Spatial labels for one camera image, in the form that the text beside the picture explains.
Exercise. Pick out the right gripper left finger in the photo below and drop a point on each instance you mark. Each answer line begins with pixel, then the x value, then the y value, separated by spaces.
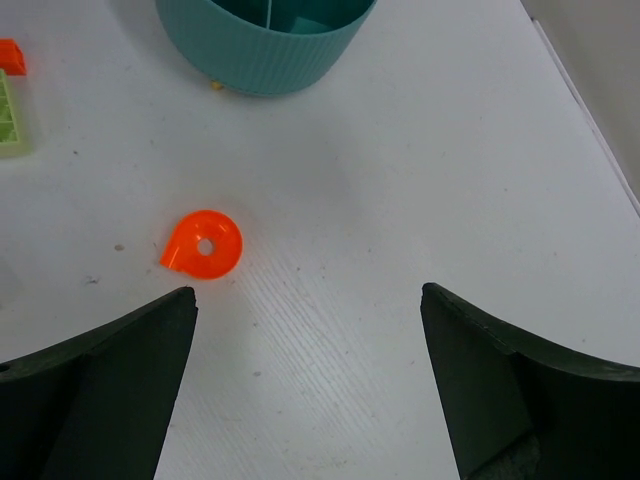
pixel 98 405

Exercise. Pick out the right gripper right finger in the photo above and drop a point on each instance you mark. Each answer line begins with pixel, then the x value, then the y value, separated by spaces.
pixel 518 406

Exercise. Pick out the orange round lego piece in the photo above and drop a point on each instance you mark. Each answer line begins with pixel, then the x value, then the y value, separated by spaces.
pixel 204 245

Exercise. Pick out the green lego brick left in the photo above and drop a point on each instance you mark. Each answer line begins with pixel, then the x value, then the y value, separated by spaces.
pixel 19 127

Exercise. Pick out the small orange lego piece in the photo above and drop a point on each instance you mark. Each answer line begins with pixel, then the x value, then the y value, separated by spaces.
pixel 12 60

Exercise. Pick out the teal round divided container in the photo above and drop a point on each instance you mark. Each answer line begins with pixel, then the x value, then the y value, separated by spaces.
pixel 263 48

